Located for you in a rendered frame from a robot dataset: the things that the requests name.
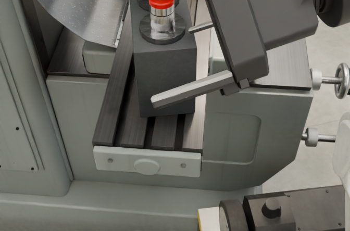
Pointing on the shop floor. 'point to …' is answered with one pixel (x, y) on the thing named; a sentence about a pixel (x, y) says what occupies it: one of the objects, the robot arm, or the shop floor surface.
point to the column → (28, 96)
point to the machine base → (112, 208)
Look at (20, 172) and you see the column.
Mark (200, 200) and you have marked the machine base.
